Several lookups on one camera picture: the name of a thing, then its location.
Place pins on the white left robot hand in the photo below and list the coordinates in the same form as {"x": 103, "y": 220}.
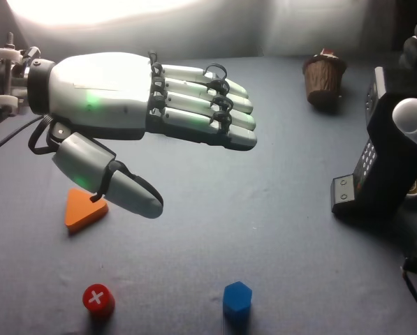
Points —
{"x": 100, "y": 90}

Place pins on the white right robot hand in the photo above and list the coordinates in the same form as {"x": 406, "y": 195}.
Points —
{"x": 412, "y": 118}

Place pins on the black device with keypad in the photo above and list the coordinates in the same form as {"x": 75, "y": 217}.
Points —
{"x": 386, "y": 167}

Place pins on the brown chocolate toy cupcake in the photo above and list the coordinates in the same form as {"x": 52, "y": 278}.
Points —
{"x": 325, "y": 78}

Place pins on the orange triangle block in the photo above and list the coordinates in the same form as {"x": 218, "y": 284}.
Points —
{"x": 79, "y": 216}

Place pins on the white fabric backdrop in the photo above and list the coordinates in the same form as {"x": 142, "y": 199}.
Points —
{"x": 299, "y": 28}

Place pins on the grey table cloth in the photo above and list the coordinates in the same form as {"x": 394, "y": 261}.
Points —
{"x": 201, "y": 244}

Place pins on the red cylinder block white cross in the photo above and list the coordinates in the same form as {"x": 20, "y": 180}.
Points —
{"x": 98, "y": 299}

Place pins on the blue hexagon block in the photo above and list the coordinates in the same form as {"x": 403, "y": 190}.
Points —
{"x": 236, "y": 300}

